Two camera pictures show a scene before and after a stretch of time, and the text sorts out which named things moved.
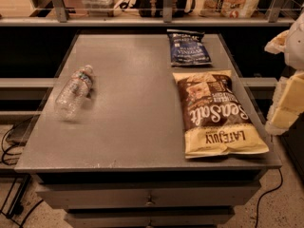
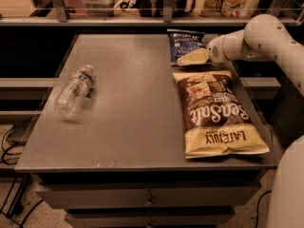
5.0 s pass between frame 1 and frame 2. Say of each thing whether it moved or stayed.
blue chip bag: stayed
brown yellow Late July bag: stayed
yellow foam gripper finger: moved
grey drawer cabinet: stayed
